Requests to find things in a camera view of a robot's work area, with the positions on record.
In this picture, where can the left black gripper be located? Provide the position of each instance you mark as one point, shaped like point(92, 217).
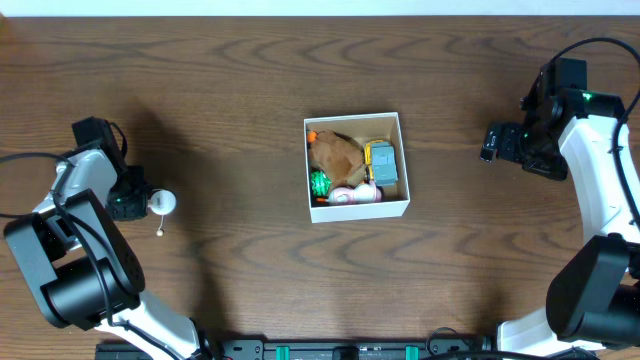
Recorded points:
point(138, 201)

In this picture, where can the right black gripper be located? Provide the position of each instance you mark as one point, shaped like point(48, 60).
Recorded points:
point(553, 169)

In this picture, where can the white wooden pellet drum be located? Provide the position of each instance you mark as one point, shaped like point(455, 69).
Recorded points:
point(162, 203)

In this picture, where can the grey yellow toy truck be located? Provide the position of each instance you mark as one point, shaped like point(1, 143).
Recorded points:
point(380, 161)

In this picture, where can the white duck toy pink hat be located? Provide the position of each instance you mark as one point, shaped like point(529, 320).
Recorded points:
point(364, 193)

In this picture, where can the brown plush toy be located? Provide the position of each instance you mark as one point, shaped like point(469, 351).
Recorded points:
point(340, 160)

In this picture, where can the green round spinning top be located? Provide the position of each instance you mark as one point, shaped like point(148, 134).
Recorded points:
point(320, 184)

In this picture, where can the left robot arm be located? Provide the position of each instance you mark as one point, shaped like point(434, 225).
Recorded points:
point(78, 266)

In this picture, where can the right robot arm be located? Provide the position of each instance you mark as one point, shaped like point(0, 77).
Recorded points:
point(571, 132)

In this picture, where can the white cardboard box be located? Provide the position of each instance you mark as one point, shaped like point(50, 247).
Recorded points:
point(396, 198)

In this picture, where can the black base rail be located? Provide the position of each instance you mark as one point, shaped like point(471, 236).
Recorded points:
point(442, 343)

